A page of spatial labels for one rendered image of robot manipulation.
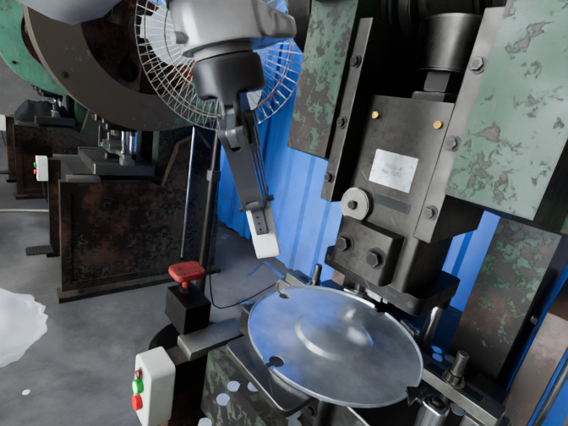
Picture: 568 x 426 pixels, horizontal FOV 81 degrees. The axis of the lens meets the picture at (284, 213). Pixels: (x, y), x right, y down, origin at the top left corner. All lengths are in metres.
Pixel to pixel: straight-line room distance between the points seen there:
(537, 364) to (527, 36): 0.62
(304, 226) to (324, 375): 1.88
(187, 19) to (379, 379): 0.51
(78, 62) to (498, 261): 1.52
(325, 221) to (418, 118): 1.72
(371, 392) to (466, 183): 0.30
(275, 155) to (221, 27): 2.22
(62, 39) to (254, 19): 1.28
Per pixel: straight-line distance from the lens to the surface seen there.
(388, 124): 0.55
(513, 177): 0.43
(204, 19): 0.36
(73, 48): 1.61
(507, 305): 0.78
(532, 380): 0.87
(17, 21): 3.32
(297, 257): 2.44
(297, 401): 0.48
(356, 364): 0.56
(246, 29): 0.36
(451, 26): 0.57
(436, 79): 0.59
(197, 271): 0.75
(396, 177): 0.53
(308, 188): 2.29
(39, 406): 1.58
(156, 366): 0.73
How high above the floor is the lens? 1.12
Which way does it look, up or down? 17 degrees down
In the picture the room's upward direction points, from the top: 11 degrees clockwise
